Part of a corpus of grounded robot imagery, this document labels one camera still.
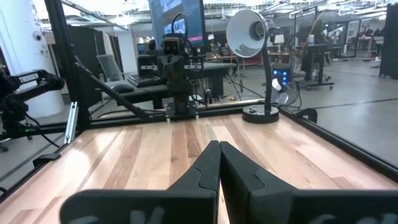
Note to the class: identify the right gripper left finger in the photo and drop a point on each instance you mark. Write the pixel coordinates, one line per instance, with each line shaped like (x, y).
(186, 202)

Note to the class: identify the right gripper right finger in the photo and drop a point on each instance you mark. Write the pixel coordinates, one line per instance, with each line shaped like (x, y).
(264, 205)

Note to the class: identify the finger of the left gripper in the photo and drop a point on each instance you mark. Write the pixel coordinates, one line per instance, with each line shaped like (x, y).
(167, 77)
(181, 77)

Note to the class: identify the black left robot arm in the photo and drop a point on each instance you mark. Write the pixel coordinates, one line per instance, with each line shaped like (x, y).
(180, 99)

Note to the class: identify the black background robot arm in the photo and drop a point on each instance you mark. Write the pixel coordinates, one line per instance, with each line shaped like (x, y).
(31, 84)

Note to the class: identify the black keyboard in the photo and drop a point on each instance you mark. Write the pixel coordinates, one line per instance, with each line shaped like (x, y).
(143, 81)

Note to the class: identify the black computer mouse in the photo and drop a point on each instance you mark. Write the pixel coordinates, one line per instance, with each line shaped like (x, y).
(122, 88)

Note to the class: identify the grey mesh office chair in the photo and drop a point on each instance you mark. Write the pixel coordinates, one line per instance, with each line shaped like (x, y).
(109, 67)

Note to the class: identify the grey computer desk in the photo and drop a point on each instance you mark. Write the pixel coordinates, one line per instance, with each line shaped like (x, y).
(217, 70)

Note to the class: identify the black room partition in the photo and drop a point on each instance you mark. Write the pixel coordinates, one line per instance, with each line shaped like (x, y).
(90, 62)
(388, 40)

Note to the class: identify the computer monitor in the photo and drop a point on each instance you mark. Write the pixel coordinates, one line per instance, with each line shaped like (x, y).
(192, 18)

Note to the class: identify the black desk lamp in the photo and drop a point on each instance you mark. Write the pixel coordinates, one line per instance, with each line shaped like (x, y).
(245, 34)

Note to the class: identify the black arched table clamp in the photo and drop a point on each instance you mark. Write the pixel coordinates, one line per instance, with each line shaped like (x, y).
(306, 114)

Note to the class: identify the black computer tower blue lights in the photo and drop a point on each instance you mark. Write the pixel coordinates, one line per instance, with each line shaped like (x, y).
(281, 74)

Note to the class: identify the black background standing desk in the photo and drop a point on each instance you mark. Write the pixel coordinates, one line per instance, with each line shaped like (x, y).
(314, 62)

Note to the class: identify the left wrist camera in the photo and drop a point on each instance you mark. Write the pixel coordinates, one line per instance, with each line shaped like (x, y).
(174, 46)

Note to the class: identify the black aluminium table frame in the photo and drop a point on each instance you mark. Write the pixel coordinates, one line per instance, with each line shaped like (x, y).
(66, 62)

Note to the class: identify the silver aluminium bracket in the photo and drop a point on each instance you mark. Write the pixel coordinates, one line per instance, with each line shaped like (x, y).
(71, 123)

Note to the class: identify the black table edge bracket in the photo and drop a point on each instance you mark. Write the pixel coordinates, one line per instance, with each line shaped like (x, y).
(46, 158)

